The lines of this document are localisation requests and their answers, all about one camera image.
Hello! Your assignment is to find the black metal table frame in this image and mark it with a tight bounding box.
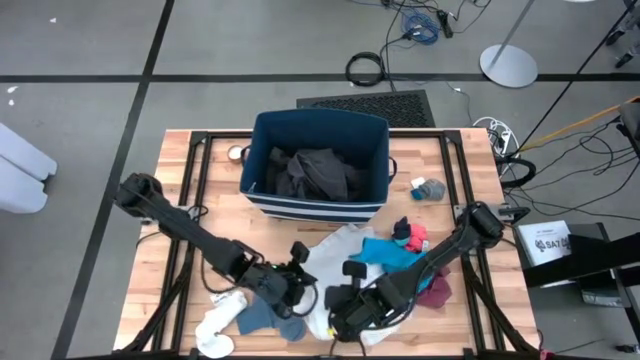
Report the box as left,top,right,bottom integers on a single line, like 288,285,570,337
119,128,541,360

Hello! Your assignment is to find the grey padded seat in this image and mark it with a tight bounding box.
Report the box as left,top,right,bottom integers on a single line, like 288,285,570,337
619,102,640,146

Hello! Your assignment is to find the round grey stand base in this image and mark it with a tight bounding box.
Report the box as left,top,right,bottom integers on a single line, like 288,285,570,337
478,0,540,90

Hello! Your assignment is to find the coiled black cable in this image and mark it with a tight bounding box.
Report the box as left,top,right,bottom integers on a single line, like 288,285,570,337
344,51,387,88

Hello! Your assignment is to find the thin black pole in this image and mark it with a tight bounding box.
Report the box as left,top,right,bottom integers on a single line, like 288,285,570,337
517,4,640,151

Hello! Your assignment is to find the black wheeled stand leg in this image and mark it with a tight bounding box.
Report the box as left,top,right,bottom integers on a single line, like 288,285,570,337
605,0,640,70

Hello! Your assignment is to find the white foam block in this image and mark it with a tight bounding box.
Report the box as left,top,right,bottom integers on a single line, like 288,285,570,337
0,157,50,215
0,122,59,182

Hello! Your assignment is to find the white cable bundle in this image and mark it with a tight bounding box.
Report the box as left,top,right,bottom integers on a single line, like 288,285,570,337
472,116,516,151

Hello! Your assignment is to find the grey plastic bag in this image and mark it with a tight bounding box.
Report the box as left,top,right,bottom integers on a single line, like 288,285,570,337
582,289,624,307

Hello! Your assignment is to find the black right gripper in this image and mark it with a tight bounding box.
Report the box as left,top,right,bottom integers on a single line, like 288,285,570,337
324,259,416,344

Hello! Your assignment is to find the blue cable bundle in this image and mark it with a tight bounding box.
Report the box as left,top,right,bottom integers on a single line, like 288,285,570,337
399,10,441,46

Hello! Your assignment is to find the coral orange sock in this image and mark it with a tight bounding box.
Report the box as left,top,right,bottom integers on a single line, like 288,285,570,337
405,223,431,254

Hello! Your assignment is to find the bright teal garment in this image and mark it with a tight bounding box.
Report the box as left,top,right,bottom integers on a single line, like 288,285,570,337
348,237,431,294

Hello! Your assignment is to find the grey sock with blue toe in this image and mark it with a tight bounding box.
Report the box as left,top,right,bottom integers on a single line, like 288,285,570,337
409,177,447,202

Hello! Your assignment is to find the black floor grate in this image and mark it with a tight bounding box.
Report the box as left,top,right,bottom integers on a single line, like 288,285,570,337
296,89,436,129

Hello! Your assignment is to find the black side shelf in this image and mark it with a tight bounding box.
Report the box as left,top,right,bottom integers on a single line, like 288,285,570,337
522,222,640,346

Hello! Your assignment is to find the dusty blue sock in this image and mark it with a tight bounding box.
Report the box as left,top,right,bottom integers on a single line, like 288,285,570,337
235,295,307,343

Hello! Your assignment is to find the maroon garment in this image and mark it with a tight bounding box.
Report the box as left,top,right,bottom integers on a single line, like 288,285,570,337
415,267,454,310

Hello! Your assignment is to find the white labelled box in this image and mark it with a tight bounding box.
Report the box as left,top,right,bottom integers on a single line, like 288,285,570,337
516,219,574,267

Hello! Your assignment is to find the yellow stick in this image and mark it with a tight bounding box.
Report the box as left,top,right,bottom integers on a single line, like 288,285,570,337
519,95,640,151

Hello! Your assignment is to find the navy white-striped fabric bin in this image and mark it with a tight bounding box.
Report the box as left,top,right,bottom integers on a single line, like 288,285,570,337
238,108,399,225

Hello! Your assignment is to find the thick black hose loop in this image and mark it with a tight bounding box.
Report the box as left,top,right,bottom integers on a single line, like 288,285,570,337
494,156,538,190

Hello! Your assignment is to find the dark grey garment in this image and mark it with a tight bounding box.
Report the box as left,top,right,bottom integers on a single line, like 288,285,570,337
264,146,371,203

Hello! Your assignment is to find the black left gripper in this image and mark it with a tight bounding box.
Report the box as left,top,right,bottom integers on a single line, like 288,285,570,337
234,241,320,321

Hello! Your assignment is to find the white sock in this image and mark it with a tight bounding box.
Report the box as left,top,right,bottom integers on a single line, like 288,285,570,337
194,289,250,360

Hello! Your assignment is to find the white shirt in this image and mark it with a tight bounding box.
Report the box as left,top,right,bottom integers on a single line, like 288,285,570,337
299,223,415,347

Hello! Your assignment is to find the black power strip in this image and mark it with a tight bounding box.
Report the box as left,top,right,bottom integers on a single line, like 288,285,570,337
436,8,455,40

